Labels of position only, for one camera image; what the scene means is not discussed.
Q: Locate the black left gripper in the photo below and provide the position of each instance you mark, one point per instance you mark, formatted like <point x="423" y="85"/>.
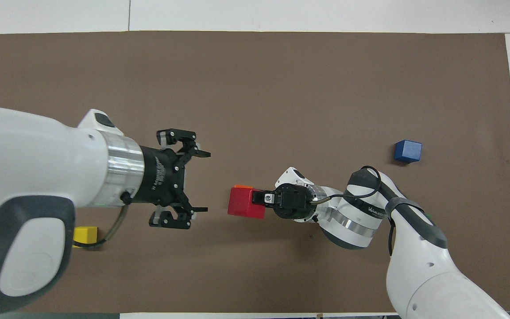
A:
<point x="162" y="177"/>

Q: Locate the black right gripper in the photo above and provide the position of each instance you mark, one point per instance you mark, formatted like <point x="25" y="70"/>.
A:
<point x="292" y="201"/>

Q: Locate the red wooden block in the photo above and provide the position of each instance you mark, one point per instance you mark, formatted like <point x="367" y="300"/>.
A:
<point x="242" y="204"/>

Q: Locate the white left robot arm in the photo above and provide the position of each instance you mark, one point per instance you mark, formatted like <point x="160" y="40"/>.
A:
<point x="29" y="177"/>

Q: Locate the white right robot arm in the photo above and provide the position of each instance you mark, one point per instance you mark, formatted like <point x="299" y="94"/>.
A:
<point x="414" y="266"/>

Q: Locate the orange wooden block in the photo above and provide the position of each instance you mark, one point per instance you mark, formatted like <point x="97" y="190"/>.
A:
<point x="242" y="186"/>

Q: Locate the yellow wooden block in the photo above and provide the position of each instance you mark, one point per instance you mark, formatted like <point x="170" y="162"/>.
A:
<point x="86" y="234"/>

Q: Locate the blue wooden block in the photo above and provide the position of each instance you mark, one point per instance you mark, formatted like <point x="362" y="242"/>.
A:
<point x="408" y="151"/>

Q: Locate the brown table mat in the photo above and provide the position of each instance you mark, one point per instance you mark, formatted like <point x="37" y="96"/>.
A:
<point x="281" y="88"/>

